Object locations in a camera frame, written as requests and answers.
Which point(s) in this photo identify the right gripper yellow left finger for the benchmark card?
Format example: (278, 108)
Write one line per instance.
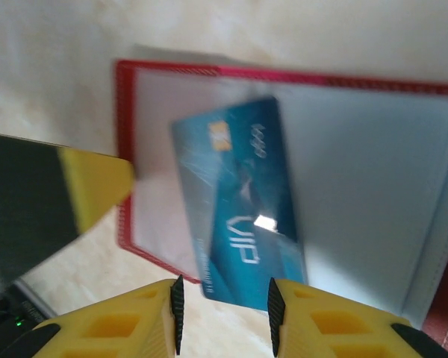
(149, 298)

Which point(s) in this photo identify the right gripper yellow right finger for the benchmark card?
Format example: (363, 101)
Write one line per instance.
(306, 302)

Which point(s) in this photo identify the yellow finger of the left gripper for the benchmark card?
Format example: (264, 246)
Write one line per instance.
(30, 194)

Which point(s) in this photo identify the red leather card holder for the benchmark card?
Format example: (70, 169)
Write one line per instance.
(358, 186)

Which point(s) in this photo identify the blue VIP credit card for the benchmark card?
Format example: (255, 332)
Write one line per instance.
(239, 194)

